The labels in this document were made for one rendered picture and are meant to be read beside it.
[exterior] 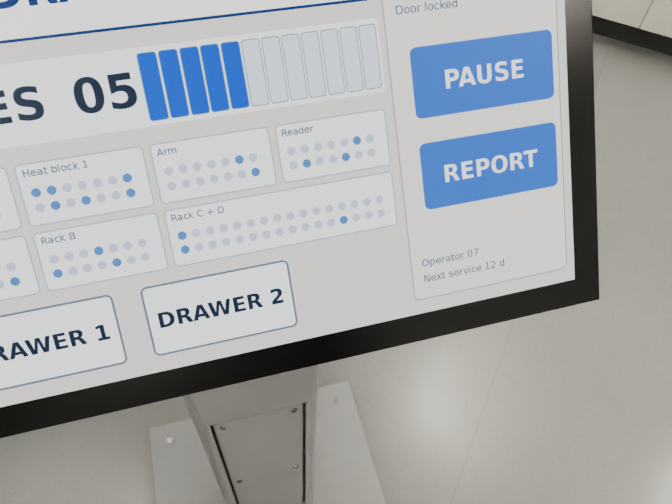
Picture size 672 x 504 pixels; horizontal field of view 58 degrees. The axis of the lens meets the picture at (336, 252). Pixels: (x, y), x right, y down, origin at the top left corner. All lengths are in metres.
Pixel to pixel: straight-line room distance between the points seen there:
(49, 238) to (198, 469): 1.03
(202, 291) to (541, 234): 0.24
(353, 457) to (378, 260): 0.99
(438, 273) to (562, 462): 1.12
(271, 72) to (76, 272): 0.17
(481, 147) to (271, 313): 0.18
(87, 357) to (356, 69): 0.24
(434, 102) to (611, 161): 1.73
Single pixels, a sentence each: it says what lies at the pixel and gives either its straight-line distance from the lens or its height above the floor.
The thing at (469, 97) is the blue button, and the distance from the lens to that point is 0.42.
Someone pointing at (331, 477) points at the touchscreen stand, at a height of 0.04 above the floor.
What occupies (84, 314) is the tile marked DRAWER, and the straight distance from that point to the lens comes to 0.40.
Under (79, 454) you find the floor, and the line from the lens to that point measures 1.49.
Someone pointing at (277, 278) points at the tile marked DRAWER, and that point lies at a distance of 0.40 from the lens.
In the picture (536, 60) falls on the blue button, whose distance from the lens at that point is 0.44.
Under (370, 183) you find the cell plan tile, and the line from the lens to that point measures 0.40.
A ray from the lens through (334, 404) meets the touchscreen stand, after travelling 1.41.
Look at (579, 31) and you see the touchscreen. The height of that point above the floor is 1.11.
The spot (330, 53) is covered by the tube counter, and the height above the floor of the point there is 1.12.
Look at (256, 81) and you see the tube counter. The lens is 0.38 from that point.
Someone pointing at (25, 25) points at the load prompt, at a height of 1.14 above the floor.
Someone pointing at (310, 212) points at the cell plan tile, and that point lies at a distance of 0.39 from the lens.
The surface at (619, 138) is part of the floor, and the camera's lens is 2.21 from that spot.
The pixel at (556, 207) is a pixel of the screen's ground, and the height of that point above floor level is 1.02.
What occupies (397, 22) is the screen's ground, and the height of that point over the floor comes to 1.12.
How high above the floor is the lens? 1.34
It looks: 54 degrees down
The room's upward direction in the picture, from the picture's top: 4 degrees clockwise
